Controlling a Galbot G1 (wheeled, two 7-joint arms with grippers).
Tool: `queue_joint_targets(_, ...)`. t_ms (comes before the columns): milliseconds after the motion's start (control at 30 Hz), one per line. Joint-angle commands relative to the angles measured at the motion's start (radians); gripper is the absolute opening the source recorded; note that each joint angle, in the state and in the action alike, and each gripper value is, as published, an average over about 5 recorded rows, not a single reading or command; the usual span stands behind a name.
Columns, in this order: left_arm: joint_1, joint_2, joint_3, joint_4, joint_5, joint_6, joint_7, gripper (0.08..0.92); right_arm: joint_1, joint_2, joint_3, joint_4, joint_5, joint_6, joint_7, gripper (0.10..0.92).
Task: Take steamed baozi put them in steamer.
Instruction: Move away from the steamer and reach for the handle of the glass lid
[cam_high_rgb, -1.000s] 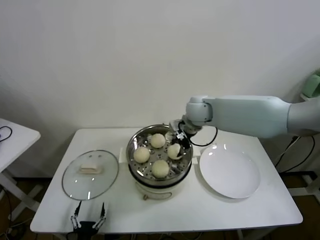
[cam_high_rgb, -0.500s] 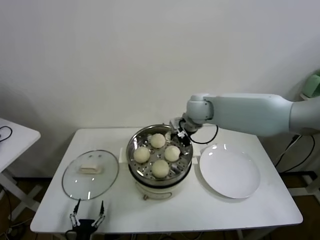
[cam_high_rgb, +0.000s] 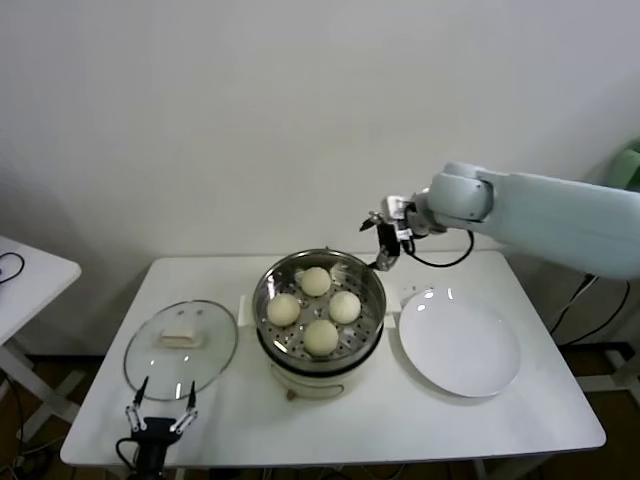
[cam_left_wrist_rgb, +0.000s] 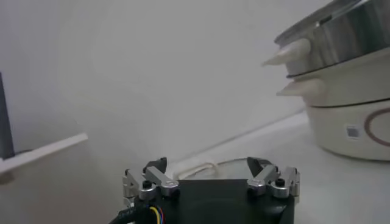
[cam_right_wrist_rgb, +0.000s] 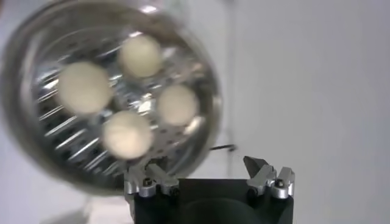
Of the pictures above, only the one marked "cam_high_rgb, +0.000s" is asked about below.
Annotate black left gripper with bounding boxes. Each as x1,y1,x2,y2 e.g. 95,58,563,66
123,376,200,480

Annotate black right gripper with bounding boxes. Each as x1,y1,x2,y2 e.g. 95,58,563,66
357,199,427,272

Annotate round glass pot lid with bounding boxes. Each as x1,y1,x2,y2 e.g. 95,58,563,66
123,298,240,403

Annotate white steamed baozi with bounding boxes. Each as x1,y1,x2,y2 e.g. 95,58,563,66
303,319,340,357
301,266,332,298
328,291,362,324
266,293,302,327

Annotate stainless steel steamer basket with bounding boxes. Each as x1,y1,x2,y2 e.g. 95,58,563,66
238,248,403,365

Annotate round white plate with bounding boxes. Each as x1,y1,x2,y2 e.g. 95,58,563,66
398,287,523,400

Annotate white side table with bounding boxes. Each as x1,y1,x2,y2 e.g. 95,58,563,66
0,234,84,444

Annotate pale green appliance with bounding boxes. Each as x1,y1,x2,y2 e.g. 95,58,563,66
612,142,640,191

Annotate white shelf stand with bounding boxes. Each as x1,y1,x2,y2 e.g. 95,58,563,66
574,344,640,401

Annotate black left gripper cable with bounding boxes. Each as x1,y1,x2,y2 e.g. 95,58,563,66
115,437,141,471

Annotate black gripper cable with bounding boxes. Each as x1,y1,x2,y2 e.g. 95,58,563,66
115,437,141,471
407,227,475,267

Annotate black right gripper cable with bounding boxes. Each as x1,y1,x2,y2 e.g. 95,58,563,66
407,227,475,267

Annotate thin black cable loop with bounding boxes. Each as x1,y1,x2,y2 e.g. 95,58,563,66
0,252,27,286

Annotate black power cable with adapter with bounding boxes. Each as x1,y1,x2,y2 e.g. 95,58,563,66
547,272,632,349

